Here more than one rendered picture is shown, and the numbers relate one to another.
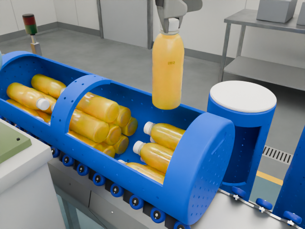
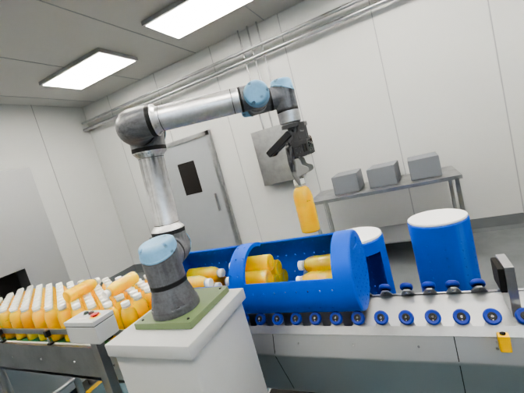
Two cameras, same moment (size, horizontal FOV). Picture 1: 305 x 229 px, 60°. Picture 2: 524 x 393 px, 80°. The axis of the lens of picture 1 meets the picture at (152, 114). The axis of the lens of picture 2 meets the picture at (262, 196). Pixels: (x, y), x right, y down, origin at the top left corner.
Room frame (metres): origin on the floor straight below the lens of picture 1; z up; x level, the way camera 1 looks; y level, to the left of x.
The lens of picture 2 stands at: (-0.53, 0.28, 1.56)
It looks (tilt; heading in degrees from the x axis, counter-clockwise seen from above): 7 degrees down; 351
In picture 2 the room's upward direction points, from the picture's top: 15 degrees counter-clockwise
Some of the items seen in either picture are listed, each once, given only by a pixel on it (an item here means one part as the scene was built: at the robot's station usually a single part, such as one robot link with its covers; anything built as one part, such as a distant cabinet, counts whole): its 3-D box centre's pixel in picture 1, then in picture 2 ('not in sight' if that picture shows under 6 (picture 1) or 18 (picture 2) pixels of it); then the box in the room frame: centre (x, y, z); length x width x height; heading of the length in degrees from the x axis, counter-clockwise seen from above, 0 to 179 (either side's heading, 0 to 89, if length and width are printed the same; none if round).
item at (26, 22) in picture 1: (29, 20); not in sight; (1.54, 0.69, 1.23); 0.06 x 0.06 x 0.04
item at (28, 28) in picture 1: (31, 28); not in sight; (1.54, 0.69, 1.18); 0.06 x 0.06 x 0.05
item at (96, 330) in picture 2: not in sight; (91, 326); (0.91, 0.93, 1.05); 0.20 x 0.10 x 0.10; 54
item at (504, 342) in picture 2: not in sight; (501, 335); (0.17, -0.37, 0.92); 0.08 x 0.03 x 0.05; 144
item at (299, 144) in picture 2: not in sight; (297, 140); (0.53, -0.06, 1.59); 0.09 x 0.08 x 0.12; 54
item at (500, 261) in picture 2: not in sight; (505, 285); (0.25, -0.49, 1.00); 0.10 x 0.04 x 0.15; 144
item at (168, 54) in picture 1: (167, 68); (305, 207); (0.55, -0.03, 1.35); 0.07 x 0.07 x 0.19
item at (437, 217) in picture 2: not in sight; (436, 217); (0.90, -0.80, 1.03); 0.28 x 0.28 x 0.01
